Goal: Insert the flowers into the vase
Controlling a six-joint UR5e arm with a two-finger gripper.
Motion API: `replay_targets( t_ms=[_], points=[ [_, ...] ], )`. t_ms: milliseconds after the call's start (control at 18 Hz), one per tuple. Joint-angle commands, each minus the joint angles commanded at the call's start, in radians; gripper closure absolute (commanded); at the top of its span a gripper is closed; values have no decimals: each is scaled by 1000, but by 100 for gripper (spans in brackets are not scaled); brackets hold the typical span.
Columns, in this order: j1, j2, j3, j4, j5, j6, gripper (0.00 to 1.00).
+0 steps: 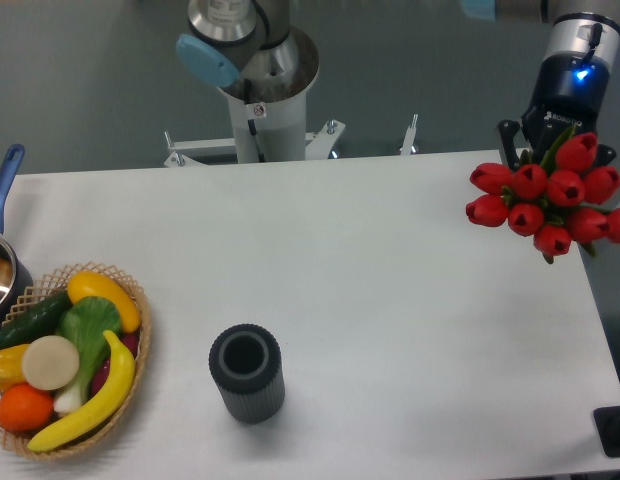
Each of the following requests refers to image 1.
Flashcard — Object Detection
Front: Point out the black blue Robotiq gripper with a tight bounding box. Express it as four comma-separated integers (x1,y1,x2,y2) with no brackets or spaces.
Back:
496,54,617,171

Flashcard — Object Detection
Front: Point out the red tulip bouquet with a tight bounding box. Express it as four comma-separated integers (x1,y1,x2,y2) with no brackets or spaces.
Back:
465,127,620,264

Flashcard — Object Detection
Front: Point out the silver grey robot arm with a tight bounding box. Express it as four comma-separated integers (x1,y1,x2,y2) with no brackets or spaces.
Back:
176,1,620,168

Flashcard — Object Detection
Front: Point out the dark grey ribbed vase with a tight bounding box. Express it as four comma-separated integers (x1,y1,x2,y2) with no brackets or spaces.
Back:
208,324,285,424

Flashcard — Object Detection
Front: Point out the black device at edge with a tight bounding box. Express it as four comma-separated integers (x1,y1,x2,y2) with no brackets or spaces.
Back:
593,406,620,458

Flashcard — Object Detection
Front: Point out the purple red vegetable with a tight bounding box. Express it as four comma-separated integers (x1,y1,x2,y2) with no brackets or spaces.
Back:
90,332,139,397

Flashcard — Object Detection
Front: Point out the yellow squash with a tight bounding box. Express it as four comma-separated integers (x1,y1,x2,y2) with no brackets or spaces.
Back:
67,270,141,334

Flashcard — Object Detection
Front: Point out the green bok choy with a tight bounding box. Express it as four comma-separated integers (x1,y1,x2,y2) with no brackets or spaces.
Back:
54,296,122,417

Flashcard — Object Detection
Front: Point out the yellow banana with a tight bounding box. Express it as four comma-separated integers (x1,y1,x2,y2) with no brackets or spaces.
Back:
27,330,136,453

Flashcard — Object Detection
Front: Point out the woven wicker basket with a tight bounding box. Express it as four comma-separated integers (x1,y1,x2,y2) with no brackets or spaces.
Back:
0,262,152,461

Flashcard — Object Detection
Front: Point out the dark green cucumber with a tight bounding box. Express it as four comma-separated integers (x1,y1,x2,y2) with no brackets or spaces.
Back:
0,290,72,350

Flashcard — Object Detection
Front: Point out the round beige disc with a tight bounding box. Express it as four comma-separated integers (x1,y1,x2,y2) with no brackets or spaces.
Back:
21,335,80,391

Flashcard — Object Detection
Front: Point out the yellow bell pepper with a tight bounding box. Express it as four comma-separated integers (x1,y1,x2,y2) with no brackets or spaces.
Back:
0,344,29,391

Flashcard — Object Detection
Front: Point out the orange fruit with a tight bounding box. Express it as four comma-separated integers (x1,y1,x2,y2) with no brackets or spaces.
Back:
0,383,53,432

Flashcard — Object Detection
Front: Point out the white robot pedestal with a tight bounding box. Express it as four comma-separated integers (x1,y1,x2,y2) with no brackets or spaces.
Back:
162,89,420,168

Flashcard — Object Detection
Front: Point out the blue handled steel pot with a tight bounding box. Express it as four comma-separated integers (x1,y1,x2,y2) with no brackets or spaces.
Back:
0,144,33,327

